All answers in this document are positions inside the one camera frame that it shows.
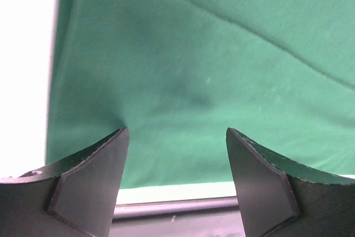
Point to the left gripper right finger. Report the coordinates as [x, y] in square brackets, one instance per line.
[278, 196]

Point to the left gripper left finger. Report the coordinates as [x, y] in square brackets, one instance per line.
[75, 196]

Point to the green t shirt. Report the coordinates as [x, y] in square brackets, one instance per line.
[179, 73]

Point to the aluminium front rail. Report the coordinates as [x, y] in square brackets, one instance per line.
[139, 210]

